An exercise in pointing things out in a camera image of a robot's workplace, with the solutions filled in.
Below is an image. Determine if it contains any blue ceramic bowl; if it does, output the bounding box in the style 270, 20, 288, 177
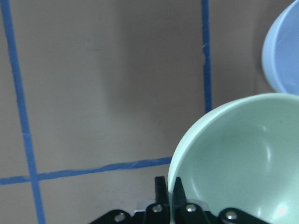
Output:
261, 0, 299, 95

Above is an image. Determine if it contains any green ceramic bowl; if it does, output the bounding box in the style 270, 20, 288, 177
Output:
168, 93, 299, 224

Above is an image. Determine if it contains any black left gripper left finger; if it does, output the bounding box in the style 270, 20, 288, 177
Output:
92, 176, 169, 224

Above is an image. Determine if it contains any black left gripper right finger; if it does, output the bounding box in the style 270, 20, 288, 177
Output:
172, 177, 266, 224

